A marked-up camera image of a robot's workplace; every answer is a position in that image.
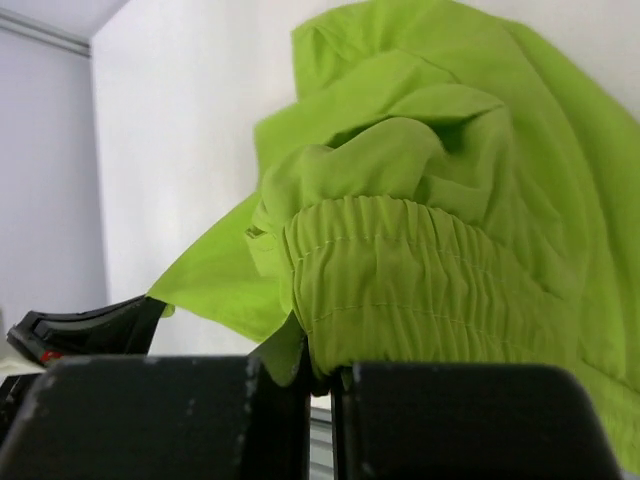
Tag left aluminium corner post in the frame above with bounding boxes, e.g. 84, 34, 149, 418
1, 8, 91, 58

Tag lime green shorts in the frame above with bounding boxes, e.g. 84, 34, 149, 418
149, 1, 639, 473

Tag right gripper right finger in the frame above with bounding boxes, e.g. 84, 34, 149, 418
332, 363, 622, 479

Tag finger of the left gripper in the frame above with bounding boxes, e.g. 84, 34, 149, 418
7, 296, 165, 363

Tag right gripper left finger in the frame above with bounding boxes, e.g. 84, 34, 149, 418
1, 356, 309, 479

